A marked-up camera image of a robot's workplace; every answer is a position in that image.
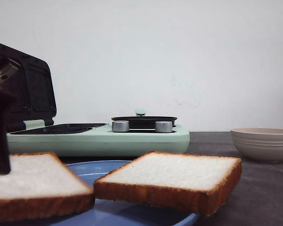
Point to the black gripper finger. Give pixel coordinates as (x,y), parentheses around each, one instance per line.
(7,69)

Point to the breakfast maker hinged lid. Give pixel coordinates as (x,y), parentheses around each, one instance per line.
(32,86)

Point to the white bread slice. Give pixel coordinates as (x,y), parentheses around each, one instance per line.
(41,186)
(192,183)

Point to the beige ribbed bowl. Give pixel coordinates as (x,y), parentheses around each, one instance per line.
(261,144)

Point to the mint green breakfast maker base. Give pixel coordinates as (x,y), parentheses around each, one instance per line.
(97,140)

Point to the left silver control knob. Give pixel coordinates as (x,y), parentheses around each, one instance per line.
(120,126)

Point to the silver control knob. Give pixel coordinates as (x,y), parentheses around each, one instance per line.
(163,126)
(120,126)

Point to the black round frying pan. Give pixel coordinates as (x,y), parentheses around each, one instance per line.
(141,121)

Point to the right silver control knob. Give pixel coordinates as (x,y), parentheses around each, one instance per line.
(163,126)

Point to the blue round plate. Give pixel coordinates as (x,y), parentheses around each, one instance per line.
(111,213)

